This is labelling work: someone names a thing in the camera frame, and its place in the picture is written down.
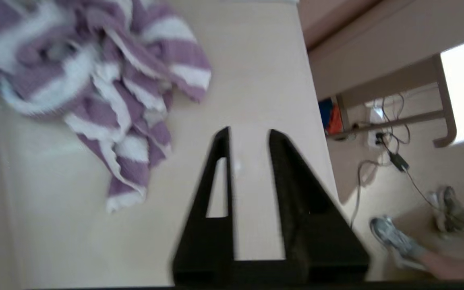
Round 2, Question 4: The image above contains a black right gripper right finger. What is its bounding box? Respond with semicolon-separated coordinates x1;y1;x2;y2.
268;129;369;269

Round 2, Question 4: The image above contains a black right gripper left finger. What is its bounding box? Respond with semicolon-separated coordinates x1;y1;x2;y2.
172;127;236;268

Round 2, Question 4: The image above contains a purple white striped towel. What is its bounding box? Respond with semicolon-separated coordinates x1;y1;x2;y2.
0;0;212;213

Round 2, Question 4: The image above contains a grey sneaker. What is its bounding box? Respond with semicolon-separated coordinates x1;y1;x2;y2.
369;215;429;269
427;185;464;235

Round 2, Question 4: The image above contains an orange bag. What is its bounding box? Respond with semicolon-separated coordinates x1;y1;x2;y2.
327;103;344;135

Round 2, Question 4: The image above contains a blue bag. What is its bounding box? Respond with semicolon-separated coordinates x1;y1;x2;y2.
319;99;333;129

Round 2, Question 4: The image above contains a white power strip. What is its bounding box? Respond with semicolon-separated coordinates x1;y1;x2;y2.
367;101;386;150

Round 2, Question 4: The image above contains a bare lower leg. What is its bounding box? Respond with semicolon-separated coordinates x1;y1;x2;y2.
417;250;464;281

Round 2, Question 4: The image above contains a beige wooden table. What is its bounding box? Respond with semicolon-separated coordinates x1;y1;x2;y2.
309;0;464;147

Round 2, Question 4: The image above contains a grey floor cable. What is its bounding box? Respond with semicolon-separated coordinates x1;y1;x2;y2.
349;160;382;231

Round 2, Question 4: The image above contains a black power adapter cable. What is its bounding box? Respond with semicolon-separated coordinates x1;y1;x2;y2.
376;93;448;212

